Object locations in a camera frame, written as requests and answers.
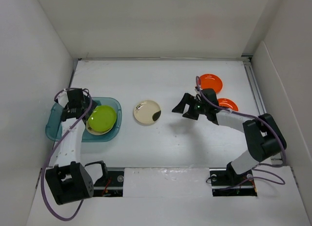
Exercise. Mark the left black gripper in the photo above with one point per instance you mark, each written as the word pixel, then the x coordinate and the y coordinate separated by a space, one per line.
pixel 87 103

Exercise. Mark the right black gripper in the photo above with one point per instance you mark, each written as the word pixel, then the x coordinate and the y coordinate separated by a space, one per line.
pixel 186 99

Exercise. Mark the beige plate with flowers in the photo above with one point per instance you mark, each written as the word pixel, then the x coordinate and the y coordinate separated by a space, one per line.
pixel 97 133

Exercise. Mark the green plate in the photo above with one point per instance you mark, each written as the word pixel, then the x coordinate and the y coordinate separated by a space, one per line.
pixel 102 119

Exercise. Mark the beige plate with black patch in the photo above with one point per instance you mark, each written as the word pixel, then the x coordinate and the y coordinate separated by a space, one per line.
pixel 147 112

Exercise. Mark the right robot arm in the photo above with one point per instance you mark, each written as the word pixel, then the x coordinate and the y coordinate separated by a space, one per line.
pixel 262 134

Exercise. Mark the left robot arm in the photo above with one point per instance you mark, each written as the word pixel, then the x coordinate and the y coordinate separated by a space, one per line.
pixel 68 179

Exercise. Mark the teal plastic bin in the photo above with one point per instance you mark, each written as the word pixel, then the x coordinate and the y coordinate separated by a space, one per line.
pixel 53 127

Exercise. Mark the orange plate upper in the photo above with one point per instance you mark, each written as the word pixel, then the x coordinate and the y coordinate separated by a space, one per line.
pixel 210 81

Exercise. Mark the orange plate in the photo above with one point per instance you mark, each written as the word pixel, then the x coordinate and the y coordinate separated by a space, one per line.
pixel 210 81
pixel 227 103

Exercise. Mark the orange plate lower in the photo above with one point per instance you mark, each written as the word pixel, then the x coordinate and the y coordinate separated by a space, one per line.
pixel 227 103

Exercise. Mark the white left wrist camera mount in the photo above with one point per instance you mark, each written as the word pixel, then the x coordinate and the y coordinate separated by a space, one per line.
pixel 61 98

